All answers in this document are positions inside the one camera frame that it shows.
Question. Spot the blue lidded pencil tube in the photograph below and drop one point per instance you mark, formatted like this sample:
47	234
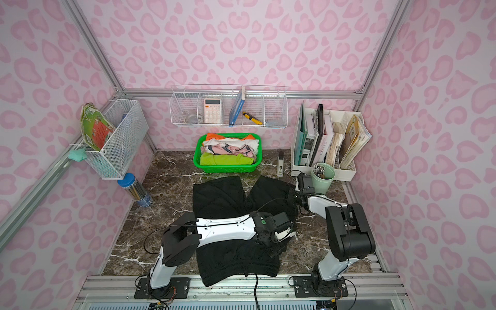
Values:
139	194

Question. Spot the yellow utility knife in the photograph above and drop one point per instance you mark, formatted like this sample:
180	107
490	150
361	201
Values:
252	118

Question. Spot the white mesh side basket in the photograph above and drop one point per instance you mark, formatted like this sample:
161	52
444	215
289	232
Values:
113	161

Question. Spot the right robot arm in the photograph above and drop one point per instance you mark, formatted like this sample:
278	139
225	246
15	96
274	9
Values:
350	236

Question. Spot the white orange calculator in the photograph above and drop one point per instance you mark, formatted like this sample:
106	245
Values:
212	111

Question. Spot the black shorts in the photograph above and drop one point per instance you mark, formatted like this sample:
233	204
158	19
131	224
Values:
225	198

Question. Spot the mint green pencil cup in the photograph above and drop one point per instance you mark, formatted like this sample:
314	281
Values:
321	186

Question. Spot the blue book on shelf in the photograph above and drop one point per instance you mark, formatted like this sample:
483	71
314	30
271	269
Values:
237	106

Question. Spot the white book organizer box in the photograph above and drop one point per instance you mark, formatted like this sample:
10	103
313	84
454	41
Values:
325	134

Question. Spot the folded clothes in basket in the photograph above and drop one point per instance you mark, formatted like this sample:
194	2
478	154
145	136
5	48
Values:
222	150

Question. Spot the teal folder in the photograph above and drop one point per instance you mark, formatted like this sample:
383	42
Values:
301	134

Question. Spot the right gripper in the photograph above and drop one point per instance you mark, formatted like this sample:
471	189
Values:
303	183

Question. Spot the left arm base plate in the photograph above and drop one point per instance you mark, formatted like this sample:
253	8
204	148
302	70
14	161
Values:
178	288

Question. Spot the mint green wall hook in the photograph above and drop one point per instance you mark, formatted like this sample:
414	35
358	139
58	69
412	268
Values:
78	155

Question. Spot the white wire wall shelf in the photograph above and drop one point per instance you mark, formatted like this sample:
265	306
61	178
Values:
268	104

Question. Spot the green plastic basket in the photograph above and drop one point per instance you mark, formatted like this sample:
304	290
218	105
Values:
227	168

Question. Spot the green red snack packet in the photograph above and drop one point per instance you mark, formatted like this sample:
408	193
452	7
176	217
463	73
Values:
96	130

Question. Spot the bundle of pencils in cup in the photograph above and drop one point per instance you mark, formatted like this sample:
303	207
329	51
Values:
319	171

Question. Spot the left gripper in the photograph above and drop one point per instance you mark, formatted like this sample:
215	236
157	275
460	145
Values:
285	236

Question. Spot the orange English textbook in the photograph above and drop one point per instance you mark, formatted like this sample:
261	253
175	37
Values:
350	142

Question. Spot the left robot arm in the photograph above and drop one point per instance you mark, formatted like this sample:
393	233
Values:
184	236

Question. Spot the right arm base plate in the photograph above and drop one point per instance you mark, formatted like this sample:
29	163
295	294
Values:
319	286

